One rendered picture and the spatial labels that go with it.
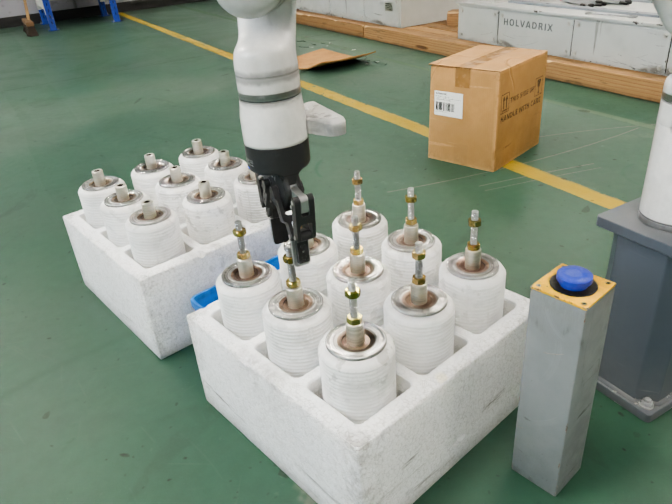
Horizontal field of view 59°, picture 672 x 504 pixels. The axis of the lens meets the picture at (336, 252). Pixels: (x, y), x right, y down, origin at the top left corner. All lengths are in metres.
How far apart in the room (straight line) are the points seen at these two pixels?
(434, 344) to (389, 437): 0.14
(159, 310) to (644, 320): 0.80
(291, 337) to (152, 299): 0.39
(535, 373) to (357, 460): 0.25
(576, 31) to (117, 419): 2.43
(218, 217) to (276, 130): 0.52
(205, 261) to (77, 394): 0.32
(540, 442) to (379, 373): 0.26
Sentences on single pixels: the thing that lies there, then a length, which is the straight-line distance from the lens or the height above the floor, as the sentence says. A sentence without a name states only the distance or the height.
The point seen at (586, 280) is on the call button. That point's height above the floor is 0.33.
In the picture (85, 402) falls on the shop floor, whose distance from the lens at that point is 1.16.
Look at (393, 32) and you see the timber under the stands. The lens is 3.80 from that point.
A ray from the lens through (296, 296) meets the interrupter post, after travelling 0.80.
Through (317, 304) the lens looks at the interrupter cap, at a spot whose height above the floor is 0.25.
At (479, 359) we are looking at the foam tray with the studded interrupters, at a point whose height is 0.17.
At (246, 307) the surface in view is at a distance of 0.88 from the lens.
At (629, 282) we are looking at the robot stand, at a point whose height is 0.21.
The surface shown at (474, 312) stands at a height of 0.20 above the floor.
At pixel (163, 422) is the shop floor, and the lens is 1.06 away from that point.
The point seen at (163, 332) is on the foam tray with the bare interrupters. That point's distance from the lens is 1.16.
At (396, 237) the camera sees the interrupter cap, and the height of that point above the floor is 0.25.
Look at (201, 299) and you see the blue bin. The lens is 1.13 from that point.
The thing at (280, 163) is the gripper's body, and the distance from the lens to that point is 0.68.
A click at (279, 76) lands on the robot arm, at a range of 0.65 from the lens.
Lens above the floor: 0.71
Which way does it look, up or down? 30 degrees down
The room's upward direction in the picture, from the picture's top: 5 degrees counter-clockwise
